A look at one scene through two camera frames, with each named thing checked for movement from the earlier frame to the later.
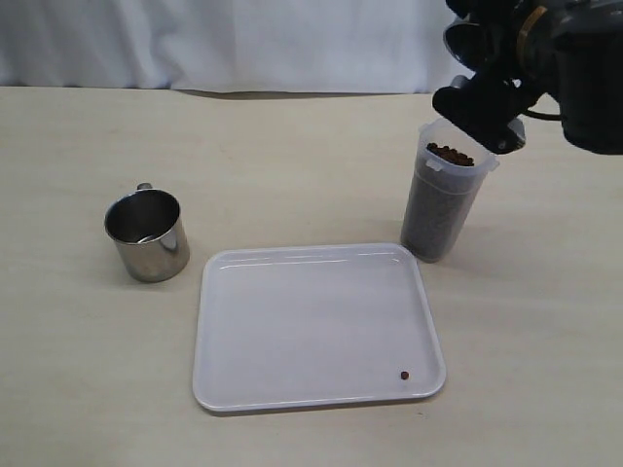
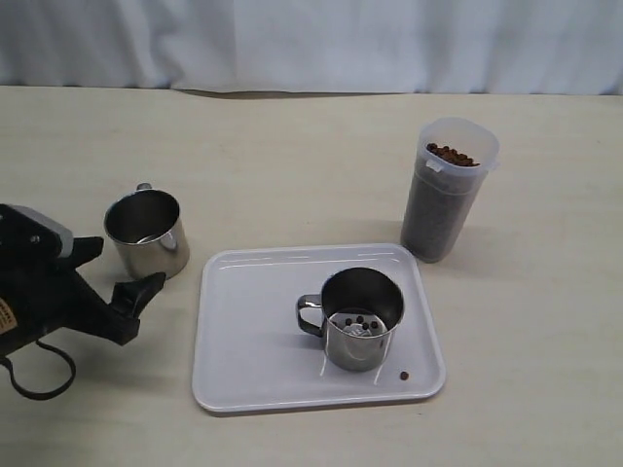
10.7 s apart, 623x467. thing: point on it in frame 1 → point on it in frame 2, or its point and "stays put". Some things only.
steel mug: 147,226 stays put
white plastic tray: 311,325 stays put
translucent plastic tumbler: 450,173 stays put
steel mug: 469,40 → 362,309
